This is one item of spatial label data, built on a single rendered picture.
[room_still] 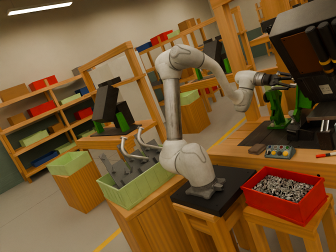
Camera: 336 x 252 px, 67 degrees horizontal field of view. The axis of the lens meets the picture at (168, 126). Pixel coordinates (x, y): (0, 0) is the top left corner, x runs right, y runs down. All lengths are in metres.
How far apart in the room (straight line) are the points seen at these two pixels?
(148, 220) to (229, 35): 1.52
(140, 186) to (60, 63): 6.78
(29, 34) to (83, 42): 1.52
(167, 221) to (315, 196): 1.05
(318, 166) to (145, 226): 1.14
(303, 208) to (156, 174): 1.05
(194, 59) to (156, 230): 1.21
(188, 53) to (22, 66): 6.84
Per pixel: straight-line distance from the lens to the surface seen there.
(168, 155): 1.54
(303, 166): 1.55
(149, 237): 1.95
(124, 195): 1.82
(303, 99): 1.64
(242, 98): 1.77
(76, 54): 8.57
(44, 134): 7.29
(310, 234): 1.30
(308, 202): 1.29
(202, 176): 1.41
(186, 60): 1.44
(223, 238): 1.48
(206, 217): 1.41
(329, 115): 1.43
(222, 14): 2.17
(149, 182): 1.90
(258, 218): 1.40
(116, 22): 9.68
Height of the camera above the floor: 1.67
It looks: 15 degrees down
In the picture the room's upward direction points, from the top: 22 degrees counter-clockwise
